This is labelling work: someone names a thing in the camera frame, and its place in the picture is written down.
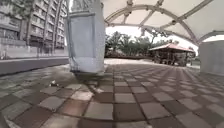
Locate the row of green trees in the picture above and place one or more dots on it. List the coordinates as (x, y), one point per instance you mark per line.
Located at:
(133, 45)

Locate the grey concrete pillar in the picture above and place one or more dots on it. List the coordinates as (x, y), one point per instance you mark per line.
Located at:
(85, 40)

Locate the chequered brown grey tile pavement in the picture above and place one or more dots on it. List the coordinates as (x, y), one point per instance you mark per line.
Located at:
(133, 96)

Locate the red roofed pavilion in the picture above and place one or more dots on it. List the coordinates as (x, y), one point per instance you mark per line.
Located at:
(170, 52)

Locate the grey asphalt road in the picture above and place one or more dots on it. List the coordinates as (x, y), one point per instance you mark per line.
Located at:
(26, 65)

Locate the tall grey apartment building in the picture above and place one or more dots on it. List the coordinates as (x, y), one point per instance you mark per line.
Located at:
(33, 23)

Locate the white canopy roof with frame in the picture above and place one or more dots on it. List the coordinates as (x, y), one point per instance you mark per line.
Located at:
(166, 16)

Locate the pale boundary wall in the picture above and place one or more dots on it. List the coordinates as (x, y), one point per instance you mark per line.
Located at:
(20, 50)

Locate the pale concrete wall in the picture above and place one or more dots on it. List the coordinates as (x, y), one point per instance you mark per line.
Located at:
(212, 57)

